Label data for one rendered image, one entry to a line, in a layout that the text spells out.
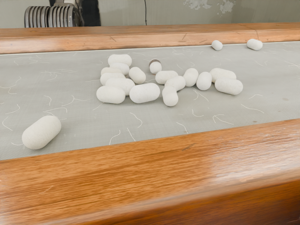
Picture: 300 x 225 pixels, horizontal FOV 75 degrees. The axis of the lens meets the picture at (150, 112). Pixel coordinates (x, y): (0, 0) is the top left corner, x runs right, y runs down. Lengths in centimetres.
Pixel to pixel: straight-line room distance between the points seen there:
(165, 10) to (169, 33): 200
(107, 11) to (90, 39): 187
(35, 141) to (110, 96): 9
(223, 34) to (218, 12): 229
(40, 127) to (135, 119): 9
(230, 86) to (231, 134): 11
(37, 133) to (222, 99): 20
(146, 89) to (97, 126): 7
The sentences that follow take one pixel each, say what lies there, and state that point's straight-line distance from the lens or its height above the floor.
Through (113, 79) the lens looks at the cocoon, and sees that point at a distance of 24.
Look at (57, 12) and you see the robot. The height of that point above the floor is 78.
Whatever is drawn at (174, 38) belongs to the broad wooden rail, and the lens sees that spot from 46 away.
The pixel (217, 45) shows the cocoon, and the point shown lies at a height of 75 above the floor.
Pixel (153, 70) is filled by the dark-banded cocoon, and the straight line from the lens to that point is 30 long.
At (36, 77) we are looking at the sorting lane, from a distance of 34.
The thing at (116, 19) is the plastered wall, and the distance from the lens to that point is 233.
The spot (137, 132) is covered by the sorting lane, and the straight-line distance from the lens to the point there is 19.
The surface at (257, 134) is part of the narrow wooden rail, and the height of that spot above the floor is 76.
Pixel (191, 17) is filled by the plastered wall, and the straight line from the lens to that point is 262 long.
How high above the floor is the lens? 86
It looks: 35 degrees down
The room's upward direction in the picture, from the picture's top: 2 degrees clockwise
